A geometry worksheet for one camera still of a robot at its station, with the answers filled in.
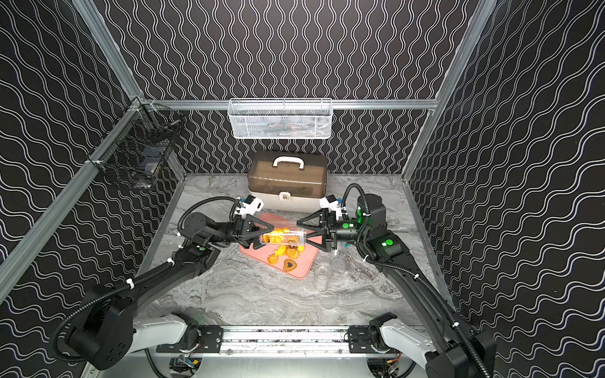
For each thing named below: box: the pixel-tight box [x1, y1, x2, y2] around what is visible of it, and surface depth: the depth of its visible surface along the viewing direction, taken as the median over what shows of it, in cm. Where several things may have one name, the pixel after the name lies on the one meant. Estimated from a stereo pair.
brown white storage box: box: [247, 150, 328, 213], surface depth 99 cm
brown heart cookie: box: [282, 258, 297, 272], surface depth 92 cm
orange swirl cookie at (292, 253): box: [285, 247, 301, 260], surface depth 94 cm
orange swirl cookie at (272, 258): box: [267, 253, 279, 265], surface depth 93 cm
